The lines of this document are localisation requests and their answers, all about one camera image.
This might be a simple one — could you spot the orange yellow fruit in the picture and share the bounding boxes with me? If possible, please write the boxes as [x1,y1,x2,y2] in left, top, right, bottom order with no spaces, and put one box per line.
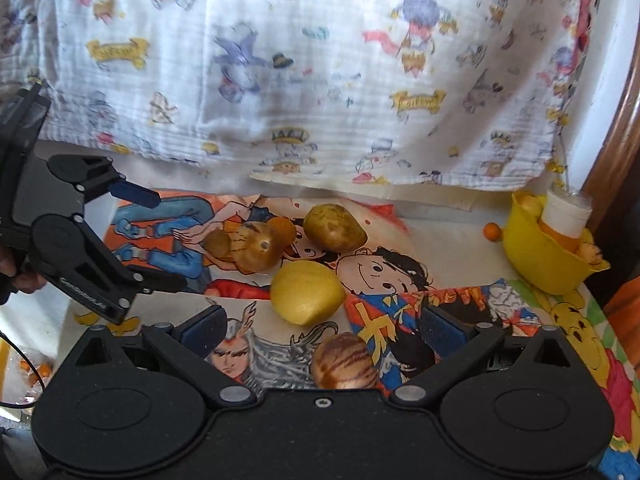
[575,242,604,267]

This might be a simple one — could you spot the person's left hand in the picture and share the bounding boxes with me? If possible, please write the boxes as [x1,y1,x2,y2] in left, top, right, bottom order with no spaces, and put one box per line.
[0,247,47,295]

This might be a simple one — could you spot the colourful comic printed mat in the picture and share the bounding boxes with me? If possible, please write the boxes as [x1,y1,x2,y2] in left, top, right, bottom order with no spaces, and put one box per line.
[75,189,546,396]

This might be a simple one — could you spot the black cable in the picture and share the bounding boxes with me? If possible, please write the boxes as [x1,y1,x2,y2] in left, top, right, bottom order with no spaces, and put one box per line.
[0,330,51,409]

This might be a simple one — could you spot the small orange fruit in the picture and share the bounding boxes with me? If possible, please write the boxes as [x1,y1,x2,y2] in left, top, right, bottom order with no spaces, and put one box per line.
[270,216,297,247]

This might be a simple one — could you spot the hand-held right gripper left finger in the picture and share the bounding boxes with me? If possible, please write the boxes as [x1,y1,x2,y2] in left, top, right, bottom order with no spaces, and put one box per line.
[64,304,259,409]

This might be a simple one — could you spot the white cartoon printed blanket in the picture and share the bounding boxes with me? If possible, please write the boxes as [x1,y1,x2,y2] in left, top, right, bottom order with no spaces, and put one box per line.
[0,0,601,192]

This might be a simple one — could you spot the pale yellow fruit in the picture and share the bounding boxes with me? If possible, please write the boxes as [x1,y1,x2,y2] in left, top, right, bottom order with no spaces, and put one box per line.
[516,193,547,222]

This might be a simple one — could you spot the yellow plastic bowl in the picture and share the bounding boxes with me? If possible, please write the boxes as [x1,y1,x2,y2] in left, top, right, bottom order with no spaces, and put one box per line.
[502,190,612,295]

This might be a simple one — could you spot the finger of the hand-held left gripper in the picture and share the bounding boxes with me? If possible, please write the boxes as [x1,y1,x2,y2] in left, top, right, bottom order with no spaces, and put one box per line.
[47,154,162,211]
[117,260,189,294]

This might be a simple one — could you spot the green yellow mango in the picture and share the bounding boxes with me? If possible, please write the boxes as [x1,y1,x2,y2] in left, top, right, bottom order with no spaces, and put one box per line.
[304,203,369,252]

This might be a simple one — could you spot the brown striped fruit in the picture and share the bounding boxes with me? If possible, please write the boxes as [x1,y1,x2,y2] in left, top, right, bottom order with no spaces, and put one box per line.
[309,332,379,391]

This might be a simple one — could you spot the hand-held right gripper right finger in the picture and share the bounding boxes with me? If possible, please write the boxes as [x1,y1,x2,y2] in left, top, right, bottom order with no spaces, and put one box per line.
[390,305,584,408]

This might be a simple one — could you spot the brown round fruit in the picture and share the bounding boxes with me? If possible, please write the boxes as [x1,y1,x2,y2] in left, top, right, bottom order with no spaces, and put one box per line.
[232,221,284,274]

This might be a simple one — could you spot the small brown fruit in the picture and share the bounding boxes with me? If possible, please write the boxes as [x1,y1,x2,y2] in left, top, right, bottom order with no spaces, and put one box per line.
[202,229,232,259]

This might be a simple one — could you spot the orange cloth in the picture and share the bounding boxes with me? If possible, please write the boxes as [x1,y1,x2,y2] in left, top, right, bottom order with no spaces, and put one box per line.
[602,280,640,358]

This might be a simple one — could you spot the yellow bear printed mat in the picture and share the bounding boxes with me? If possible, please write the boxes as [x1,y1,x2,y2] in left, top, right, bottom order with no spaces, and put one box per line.
[500,278,640,461]

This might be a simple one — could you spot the small orange pieces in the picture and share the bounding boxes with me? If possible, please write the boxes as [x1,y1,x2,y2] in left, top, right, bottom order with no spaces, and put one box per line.
[19,357,54,387]

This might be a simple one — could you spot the brown wooden frame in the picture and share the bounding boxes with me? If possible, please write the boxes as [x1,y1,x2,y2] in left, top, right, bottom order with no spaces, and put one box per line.
[580,57,640,311]

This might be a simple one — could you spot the large yellow fruit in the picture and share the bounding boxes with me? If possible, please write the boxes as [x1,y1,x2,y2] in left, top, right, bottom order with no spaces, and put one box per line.
[270,260,346,326]

